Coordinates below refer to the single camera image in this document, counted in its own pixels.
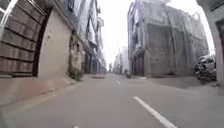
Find distant buildings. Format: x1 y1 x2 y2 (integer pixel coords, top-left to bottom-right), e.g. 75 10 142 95
112 46 130 75

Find distant vehicle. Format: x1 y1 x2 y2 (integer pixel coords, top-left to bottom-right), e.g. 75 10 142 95
124 71 134 80

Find small green bush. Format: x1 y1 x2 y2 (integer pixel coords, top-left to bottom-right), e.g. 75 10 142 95
67 64 85 82

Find bare grey concrete building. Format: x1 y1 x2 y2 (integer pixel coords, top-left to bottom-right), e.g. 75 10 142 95
126 0 210 79

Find row of buildings with gate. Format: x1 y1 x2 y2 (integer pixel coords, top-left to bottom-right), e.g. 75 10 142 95
0 0 108 80

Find paved roadside strip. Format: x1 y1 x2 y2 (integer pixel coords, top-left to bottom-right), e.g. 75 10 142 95
145 76 216 90
0 74 85 108

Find parked vehicle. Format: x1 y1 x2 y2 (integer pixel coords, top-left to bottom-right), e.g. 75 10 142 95
193 54 218 82

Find pale building with pillar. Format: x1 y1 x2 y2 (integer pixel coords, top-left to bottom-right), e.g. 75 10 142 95
196 0 224 85

